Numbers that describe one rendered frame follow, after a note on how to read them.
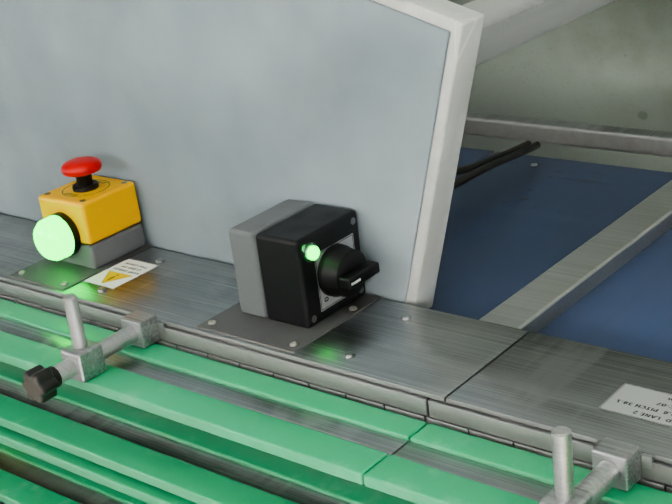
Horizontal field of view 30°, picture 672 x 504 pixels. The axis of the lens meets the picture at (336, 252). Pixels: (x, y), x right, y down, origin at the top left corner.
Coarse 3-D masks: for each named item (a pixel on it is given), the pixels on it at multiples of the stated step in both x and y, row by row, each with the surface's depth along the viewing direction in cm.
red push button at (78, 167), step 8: (72, 160) 124; (80, 160) 123; (88, 160) 123; (96, 160) 123; (64, 168) 123; (72, 168) 122; (80, 168) 122; (88, 168) 122; (96, 168) 123; (72, 176) 122; (80, 176) 122; (88, 176) 124; (80, 184) 124; (88, 184) 124
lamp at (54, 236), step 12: (48, 216) 123; (60, 216) 122; (36, 228) 122; (48, 228) 121; (60, 228) 121; (72, 228) 122; (36, 240) 122; (48, 240) 121; (60, 240) 121; (72, 240) 122; (48, 252) 121; (60, 252) 121; (72, 252) 123
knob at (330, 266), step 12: (324, 252) 104; (336, 252) 104; (348, 252) 103; (360, 252) 105; (324, 264) 103; (336, 264) 103; (348, 264) 103; (360, 264) 105; (372, 264) 104; (324, 276) 103; (336, 276) 103; (348, 276) 102; (360, 276) 103; (372, 276) 104; (324, 288) 104; (336, 288) 103; (348, 288) 102; (360, 288) 105
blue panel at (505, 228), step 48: (480, 192) 136; (528, 192) 134; (576, 192) 132; (624, 192) 131; (480, 240) 123; (528, 240) 122; (576, 240) 120; (480, 288) 113; (624, 288) 109; (576, 336) 102; (624, 336) 101
